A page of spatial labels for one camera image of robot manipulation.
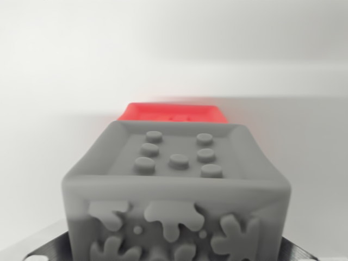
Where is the black-tipped silver gripper left finger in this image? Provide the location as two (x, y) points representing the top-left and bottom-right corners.
(0, 219), (74, 261)

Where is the black-tipped silver gripper right finger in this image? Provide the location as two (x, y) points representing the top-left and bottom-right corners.
(281, 222), (348, 261)

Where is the grey embossed cube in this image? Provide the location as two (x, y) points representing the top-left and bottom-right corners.
(61, 120), (293, 261)

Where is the red embossed cube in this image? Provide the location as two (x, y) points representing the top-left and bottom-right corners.
(116, 102), (229, 125)

